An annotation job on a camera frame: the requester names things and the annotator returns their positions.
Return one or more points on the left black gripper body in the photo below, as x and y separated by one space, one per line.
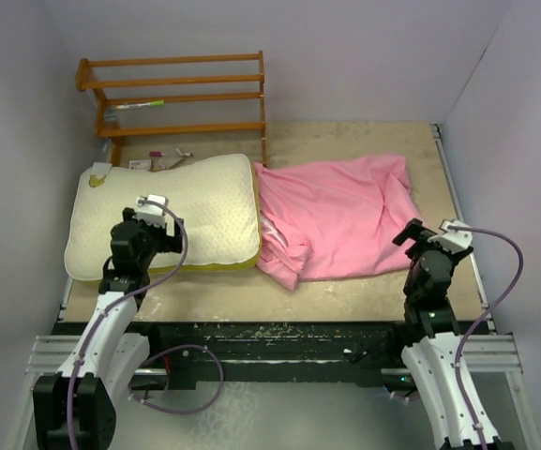
154 238

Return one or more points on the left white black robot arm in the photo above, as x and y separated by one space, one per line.
75 407

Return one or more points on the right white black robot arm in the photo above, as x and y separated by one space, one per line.
434 355

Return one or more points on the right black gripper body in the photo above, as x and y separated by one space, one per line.
421 244

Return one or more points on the small white clip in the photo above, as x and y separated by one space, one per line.
182 154

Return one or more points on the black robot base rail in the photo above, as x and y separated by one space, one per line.
366 354

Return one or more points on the green marker pen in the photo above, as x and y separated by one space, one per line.
139 105

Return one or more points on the orange wooden rack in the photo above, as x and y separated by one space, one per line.
106 126

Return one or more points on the pink pillowcase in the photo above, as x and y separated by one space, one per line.
334 219

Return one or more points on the small white card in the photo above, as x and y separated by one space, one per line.
140 165

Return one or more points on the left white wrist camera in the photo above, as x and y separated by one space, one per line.
151 210

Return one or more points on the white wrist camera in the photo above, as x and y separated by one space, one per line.
151 210
452 238

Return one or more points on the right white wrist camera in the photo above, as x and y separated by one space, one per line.
452 238

